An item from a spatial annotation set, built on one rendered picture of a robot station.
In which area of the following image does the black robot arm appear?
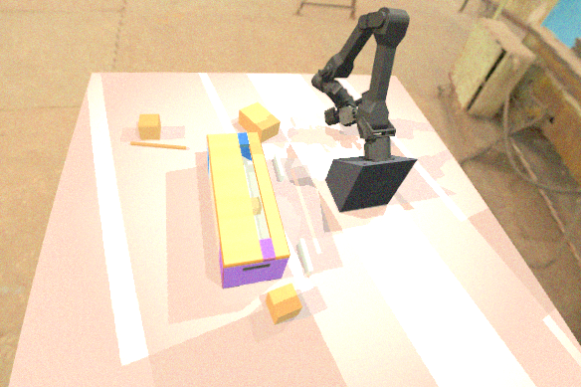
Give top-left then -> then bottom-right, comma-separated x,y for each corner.
311,7 -> 410,162

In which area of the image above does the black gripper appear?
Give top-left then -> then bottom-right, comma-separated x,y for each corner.
324,88 -> 368,126

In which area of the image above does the orange cube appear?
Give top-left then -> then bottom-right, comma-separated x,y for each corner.
238,102 -> 281,143
138,114 -> 161,140
265,283 -> 302,324

